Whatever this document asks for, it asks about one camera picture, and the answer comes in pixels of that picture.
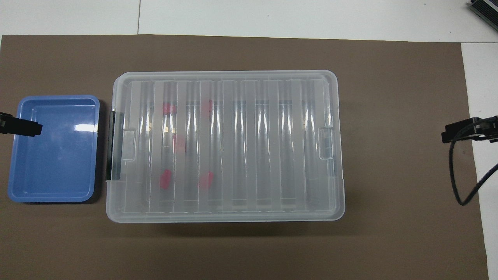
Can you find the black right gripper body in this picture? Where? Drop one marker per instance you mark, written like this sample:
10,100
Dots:
488,128

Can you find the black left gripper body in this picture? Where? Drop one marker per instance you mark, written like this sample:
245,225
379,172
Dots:
6,124

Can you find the red block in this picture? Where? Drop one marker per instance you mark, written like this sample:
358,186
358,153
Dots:
169,109
206,181
179,144
165,180
207,108

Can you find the clear ribbed plastic lid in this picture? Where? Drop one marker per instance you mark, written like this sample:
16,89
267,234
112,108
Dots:
272,116

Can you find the blue plastic tray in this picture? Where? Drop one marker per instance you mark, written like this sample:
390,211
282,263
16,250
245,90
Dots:
58,163

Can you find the clear plastic storage box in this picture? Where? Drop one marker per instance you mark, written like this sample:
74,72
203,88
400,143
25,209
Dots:
249,155

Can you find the grey finned metal device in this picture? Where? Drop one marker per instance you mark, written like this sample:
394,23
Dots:
486,8

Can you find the brown table mat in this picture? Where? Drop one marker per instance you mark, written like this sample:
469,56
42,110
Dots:
249,252

